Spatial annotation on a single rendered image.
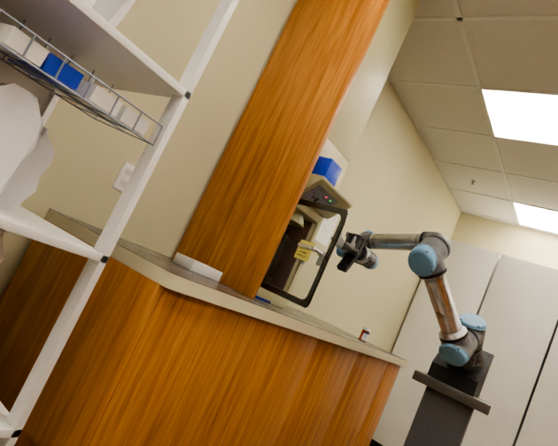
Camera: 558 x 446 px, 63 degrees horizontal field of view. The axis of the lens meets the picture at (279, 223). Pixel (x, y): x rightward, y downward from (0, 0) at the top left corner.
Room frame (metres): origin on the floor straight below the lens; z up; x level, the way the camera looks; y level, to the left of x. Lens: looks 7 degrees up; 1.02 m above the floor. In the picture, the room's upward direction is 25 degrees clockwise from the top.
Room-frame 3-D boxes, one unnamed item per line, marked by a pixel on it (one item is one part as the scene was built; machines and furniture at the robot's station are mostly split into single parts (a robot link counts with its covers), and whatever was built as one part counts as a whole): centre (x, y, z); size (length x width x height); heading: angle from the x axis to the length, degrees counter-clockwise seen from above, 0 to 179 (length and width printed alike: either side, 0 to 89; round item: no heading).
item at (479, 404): (2.08, -1.03, 0.92); 0.32 x 0.32 x 0.04; 60
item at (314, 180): (1.99, -0.14, 1.46); 0.32 x 0.11 x 0.10; 142
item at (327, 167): (1.92, -0.08, 1.56); 0.10 x 0.10 x 0.09; 52
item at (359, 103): (2.10, 0.01, 2.18); 0.32 x 0.25 x 0.93; 142
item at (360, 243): (1.92, -0.34, 1.31); 0.12 x 0.08 x 0.09; 142
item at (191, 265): (1.81, 0.22, 0.96); 0.16 x 0.12 x 0.04; 137
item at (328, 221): (1.78, -0.12, 1.19); 0.30 x 0.01 x 0.40; 43
